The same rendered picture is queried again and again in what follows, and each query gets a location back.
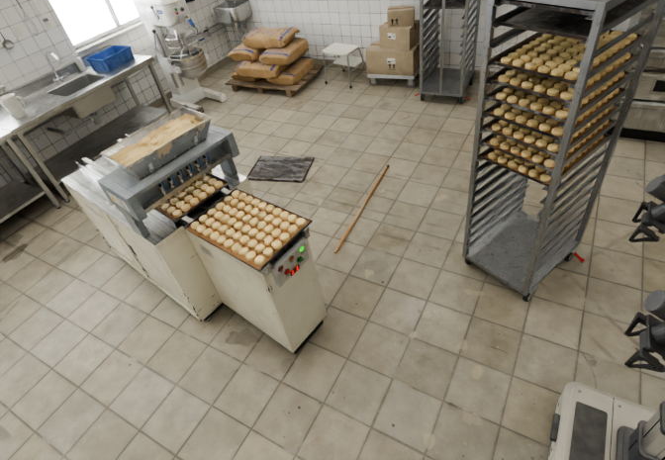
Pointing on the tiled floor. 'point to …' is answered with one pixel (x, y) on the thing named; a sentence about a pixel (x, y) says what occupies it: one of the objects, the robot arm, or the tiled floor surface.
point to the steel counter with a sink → (73, 92)
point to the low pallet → (275, 84)
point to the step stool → (343, 57)
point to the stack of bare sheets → (280, 168)
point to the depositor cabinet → (171, 259)
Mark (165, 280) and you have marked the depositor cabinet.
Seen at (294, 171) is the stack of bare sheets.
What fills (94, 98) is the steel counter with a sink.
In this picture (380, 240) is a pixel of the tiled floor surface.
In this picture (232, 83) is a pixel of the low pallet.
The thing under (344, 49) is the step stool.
